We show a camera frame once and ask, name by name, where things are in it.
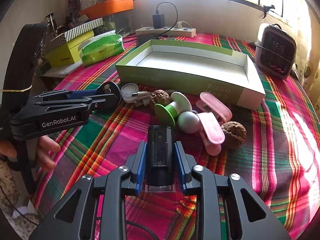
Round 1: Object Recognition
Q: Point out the yellow box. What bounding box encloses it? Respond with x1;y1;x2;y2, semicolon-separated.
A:
45;30;94;67

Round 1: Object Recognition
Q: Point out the small grey desk heater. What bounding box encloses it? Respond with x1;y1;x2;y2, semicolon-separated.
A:
254;23;296;80

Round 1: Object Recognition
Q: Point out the green white mushroom massager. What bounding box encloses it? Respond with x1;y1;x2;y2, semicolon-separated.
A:
154;92;192;127

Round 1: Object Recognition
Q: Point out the white grey ball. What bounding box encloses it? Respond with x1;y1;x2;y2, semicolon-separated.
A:
177;111;200;134

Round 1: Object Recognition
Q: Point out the plaid colourful bed cloth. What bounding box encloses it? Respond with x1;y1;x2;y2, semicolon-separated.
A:
31;31;320;240

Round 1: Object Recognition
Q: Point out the green white cardboard box tray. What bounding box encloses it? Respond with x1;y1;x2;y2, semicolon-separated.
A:
116;40;265;111

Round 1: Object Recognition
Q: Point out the black round disc item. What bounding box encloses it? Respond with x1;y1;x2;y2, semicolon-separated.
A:
97;81;122;110

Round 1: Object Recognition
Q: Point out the black smartphone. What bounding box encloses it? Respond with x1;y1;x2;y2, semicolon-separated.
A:
137;34;159;47

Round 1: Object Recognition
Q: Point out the brown walnut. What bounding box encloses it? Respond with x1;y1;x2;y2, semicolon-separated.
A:
150;89;171;109
221;121;247;150

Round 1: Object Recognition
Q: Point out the white plug with cord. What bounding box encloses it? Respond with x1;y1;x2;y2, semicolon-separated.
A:
175;21;192;29

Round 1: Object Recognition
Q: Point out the person's left hand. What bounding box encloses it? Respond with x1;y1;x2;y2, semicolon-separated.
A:
1;135;61;172

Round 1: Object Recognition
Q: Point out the green tissue pack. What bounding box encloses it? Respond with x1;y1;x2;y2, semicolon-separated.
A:
78;30;124;67

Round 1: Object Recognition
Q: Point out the black charger adapter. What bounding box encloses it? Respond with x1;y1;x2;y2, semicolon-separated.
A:
152;10;165;29

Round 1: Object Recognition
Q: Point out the pink clip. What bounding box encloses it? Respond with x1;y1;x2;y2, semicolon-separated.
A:
197;112;225;156
196;92;232;125

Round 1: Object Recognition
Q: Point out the white power strip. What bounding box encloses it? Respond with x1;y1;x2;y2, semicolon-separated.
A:
135;27;196;37

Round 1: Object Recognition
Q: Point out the black charger cable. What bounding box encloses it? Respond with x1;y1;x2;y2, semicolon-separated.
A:
156;1;179;37

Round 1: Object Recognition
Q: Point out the black rectangular perfume bottle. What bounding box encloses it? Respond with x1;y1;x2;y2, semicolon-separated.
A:
145;125;174;193

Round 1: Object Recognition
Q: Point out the black handheld gripper handle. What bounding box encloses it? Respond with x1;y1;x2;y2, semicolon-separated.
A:
1;23;48;196

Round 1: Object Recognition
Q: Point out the striped white box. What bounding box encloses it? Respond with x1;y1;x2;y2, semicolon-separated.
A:
50;18;104;46

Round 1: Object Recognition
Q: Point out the black window latch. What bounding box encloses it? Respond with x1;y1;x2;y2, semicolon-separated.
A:
263;5;275;19

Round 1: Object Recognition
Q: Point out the white round jar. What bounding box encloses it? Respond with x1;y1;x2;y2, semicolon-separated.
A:
120;83;139;103

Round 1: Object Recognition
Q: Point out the orange tray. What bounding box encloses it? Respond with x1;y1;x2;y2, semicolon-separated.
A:
79;0;134;20

